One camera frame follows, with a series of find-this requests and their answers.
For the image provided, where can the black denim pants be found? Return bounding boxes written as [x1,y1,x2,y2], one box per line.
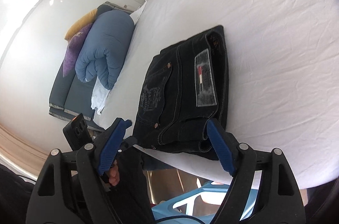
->
[133,25,229,160]

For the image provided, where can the person's left hand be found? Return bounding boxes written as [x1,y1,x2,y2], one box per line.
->
[108,160,119,187]

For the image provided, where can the grey padded headboard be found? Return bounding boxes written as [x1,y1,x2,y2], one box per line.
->
[49,4,136,131]

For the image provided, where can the white cloth by duvet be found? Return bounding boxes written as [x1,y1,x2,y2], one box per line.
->
[91,78,111,115]

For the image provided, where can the light blue plastic stool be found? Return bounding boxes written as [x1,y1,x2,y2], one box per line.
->
[150,181,257,224]

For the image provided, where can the purple pillow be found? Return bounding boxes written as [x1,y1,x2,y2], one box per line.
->
[63,23,93,77]

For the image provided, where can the rolled blue duvet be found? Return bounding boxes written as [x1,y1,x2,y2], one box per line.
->
[75,10,135,90]

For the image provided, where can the yellow pillow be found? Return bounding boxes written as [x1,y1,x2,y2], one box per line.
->
[64,8,98,42]

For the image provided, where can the white bed sheet mattress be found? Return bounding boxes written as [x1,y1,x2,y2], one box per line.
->
[94,0,338,188]

